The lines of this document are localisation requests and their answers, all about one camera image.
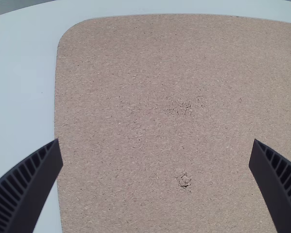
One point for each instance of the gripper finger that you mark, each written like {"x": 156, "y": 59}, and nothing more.
{"x": 21, "y": 191}
{"x": 281, "y": 184}

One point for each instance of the cork mat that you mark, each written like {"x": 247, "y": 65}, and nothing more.
{"x": 159, "y": 121}

